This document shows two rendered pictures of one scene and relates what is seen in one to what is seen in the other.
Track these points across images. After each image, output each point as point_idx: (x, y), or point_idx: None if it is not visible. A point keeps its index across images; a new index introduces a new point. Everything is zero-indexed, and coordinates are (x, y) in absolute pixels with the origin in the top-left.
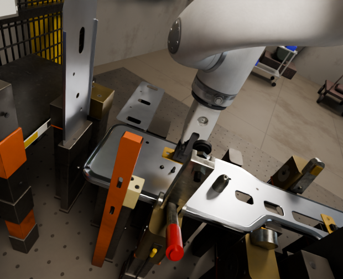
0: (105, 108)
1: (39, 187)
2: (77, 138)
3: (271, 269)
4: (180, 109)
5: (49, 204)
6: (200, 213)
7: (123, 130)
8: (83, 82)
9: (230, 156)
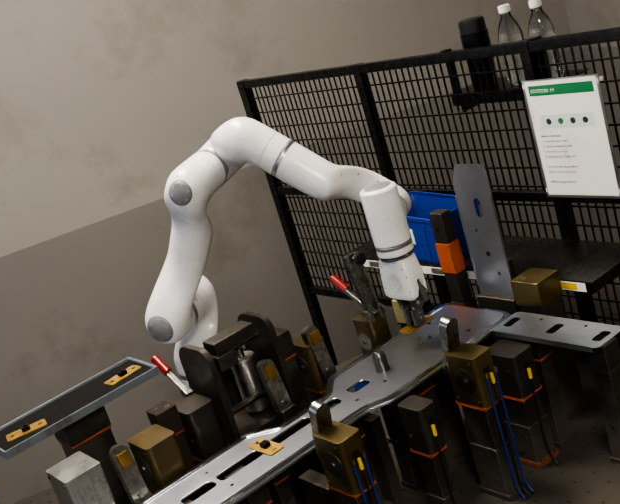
0: (521, 295)
1: None
2: (489, 296)
3: (297, 342)
4: None
5: None
6: (368, 352)
7: (493, 316)
8: (493, 246)
9: (417, 396)
